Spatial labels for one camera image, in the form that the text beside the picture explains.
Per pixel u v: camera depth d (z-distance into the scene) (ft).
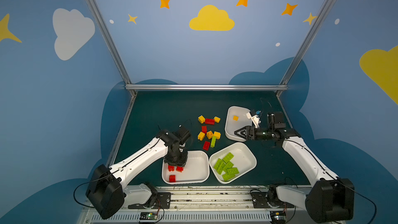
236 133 2.46
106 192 1.27
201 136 3.14
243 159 2.91
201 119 3.41
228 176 2.67
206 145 2.99
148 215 2.32
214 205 2.41
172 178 2.57
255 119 2.45
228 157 2.87
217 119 3.43
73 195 1.33
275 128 2.10
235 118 3.45
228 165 2.81
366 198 1.22
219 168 2.71
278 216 2.35
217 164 2.81
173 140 1.80
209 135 3.13
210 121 3.41
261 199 2.46
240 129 2.41
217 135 3.15
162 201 2.41
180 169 2.55
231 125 3.37
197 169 2.70
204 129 3.17
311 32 2.84
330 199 1.31
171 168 2.68
